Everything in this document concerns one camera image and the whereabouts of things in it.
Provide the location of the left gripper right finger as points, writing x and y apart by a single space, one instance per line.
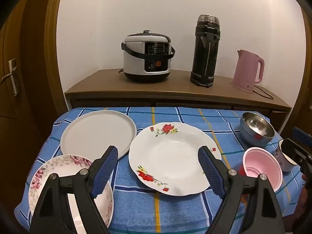
262 213

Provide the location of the wooden door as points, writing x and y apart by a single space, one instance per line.
28 35

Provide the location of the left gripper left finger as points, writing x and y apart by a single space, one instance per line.
52 213

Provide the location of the pink floral deep plate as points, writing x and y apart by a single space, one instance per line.
66 165

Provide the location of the brown wooden cabinet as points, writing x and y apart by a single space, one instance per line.
111 88

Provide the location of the black thermos flask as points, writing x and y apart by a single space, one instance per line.
207 36

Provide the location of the pink plastic bowl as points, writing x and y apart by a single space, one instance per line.
258 161

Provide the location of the stainless steel bowl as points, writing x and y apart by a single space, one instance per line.
255 130

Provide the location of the pink electric kettle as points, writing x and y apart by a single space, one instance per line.
249 71

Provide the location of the plain white plate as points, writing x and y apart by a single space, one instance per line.
90 135

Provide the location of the red floral white plate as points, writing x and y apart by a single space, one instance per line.
164 157

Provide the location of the white rice cooker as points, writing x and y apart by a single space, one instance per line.
147 57

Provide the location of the white enamel bowl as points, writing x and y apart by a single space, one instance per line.
285 162

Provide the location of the person's right hand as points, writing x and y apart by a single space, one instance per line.
301 205

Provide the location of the metal door handle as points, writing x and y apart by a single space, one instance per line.
13 76

